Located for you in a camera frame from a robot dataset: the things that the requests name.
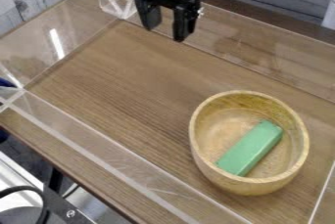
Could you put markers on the black metal bracket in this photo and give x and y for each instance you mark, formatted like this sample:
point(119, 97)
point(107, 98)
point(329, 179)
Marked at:
point(60, 211)

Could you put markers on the blue object at edge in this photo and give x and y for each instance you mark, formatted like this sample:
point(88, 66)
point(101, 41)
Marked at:
point(5, 83)

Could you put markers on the black table leg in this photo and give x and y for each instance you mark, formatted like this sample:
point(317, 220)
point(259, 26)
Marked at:
point(54, 180)

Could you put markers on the brown wooden bowl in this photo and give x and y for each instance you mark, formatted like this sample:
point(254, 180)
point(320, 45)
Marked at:
point(219, 121)

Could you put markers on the green rectangular block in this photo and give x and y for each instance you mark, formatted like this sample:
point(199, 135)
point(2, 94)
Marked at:
point(250, 149)

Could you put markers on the clear acrylic enclosure wall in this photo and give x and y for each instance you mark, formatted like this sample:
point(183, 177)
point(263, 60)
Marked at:
point(103, 98)

